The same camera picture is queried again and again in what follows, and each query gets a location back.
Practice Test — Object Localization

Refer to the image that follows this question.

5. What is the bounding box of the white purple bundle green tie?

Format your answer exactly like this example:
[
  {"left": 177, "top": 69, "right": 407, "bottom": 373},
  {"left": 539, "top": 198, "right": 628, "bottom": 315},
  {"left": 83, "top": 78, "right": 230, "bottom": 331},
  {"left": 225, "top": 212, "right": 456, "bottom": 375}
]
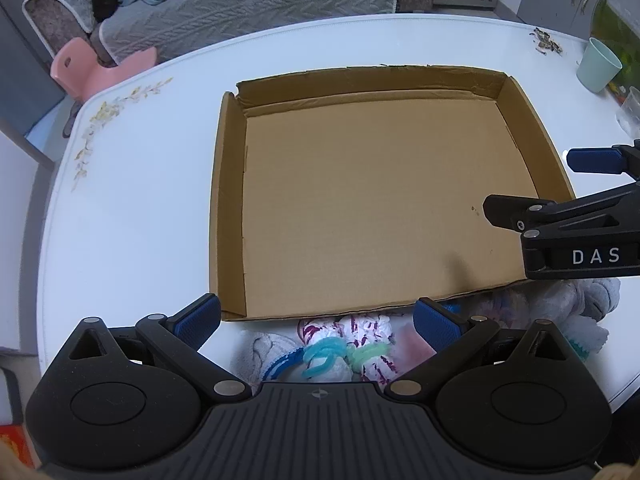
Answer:
[{"left": 340, "top": 312, "right": 401, "bottom": 386}]

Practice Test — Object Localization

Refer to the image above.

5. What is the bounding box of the white bundle teal tie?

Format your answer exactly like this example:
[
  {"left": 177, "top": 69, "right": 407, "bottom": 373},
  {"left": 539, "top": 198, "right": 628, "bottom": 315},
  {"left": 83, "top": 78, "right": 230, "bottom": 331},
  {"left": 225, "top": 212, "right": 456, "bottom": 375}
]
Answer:
[{"left": 298, "top": 317, "right": 353, "bottom": 381}]

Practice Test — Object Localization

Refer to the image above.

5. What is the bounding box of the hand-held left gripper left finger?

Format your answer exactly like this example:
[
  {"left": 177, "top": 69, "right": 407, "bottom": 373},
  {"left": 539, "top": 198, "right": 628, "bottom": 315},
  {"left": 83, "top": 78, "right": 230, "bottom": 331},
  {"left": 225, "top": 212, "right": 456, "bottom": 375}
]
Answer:
[{"left": 65, "top": 292, "right": 253, "bottom": 403}]

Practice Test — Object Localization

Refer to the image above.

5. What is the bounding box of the pile of seed shells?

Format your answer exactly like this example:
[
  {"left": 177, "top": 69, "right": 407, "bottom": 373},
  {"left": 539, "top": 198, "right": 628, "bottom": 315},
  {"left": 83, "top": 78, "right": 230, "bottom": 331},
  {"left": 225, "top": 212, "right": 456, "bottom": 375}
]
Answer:
[{"left": 531, "top": 27, "right": 563, "bottom": 56}]

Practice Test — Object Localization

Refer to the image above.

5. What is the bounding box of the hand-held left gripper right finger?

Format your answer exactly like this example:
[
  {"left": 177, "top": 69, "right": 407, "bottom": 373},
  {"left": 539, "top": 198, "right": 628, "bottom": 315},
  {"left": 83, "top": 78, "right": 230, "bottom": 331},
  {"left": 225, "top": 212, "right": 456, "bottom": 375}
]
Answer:
[{"left": 385, "top": 296, "right": 576, "bottom": 403}]

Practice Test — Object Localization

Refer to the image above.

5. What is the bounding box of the pink plastic chair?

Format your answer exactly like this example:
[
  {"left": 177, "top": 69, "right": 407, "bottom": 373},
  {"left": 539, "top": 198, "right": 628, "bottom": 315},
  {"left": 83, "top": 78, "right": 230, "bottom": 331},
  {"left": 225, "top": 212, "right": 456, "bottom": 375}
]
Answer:
[{"left": 50, "top": 37, "right": 160, "bottom": 102}]

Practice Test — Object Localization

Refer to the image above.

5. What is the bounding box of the green cup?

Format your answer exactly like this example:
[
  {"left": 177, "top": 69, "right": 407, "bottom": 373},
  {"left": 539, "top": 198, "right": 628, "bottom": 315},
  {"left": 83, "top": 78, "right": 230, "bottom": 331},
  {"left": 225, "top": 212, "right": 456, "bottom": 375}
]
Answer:
[{"left": 576, "top": 37, "right": 623, "bottom": 94}]

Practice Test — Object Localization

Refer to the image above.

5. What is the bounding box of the grey sofa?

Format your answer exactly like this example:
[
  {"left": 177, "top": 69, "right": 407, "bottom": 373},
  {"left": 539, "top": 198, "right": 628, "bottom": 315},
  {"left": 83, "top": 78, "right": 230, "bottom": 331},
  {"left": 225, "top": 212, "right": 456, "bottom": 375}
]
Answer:
[{"left": 22, "top": 0, "right": 441, "bottom": 68}]

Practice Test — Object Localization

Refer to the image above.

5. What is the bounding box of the red object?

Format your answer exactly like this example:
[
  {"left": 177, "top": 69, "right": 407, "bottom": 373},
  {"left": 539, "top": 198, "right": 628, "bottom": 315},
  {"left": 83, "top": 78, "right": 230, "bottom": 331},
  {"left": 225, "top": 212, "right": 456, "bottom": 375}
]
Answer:
[{"left": 0, "top": 422, "right": 38, "bottom": 471}]

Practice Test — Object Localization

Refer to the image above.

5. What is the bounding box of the grey door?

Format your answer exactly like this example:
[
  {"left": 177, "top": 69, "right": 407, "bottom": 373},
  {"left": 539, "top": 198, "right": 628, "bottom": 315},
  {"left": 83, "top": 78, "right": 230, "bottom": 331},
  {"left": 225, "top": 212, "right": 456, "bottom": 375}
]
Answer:
[{"left": 0, "top": 5, "right": 66, "bottom": 171}]

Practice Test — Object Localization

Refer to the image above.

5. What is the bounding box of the pale pink sock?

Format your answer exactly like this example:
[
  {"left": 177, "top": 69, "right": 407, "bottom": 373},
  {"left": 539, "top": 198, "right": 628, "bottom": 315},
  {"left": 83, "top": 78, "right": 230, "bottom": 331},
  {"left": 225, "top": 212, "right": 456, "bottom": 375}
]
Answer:
[{"left": 395, "top": 325, "right": 436, "bottom": 366}]

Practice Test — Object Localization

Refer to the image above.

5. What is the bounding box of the cardboard box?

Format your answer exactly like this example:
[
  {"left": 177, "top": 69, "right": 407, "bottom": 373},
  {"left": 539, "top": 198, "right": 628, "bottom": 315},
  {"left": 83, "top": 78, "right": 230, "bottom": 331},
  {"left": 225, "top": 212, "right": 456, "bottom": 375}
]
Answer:
[{"left": 207, "top": 64, "right": 577, "bottom": 322}]

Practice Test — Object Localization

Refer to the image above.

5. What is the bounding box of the white knit sock blue loop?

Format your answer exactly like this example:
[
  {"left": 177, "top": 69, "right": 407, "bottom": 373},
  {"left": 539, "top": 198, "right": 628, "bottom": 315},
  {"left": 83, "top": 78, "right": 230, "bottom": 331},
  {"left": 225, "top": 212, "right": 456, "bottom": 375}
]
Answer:
[{"left": 245, "top": 332, "right": 306, "bottom": 386}]

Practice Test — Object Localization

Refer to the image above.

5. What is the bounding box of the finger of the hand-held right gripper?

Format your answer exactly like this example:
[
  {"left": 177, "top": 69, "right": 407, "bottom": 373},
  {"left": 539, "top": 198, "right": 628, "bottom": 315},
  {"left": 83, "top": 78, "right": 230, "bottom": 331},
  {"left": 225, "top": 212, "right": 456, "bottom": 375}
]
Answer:
[
  {"left": 566, "top": 141, "right": 640, "bottom": 181},
  {"left": 482, "top": 180, "right": 640, "bottom": 234}
]

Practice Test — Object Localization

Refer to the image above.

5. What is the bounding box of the clear plastic cup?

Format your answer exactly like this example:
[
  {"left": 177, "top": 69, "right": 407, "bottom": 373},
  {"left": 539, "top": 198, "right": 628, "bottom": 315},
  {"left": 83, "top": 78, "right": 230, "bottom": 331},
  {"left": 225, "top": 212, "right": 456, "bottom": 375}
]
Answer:
[{"left": 616, "top": 86, "right": 640, "bottom": 136}]

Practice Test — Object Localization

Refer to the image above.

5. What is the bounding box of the glass fish tank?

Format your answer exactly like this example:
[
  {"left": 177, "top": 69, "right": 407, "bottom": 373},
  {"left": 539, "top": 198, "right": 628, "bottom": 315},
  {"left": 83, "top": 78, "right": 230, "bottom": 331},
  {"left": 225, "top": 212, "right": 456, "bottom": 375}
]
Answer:
[{"left": 590, "top": 0, "right": 640, "bottom": 91}]

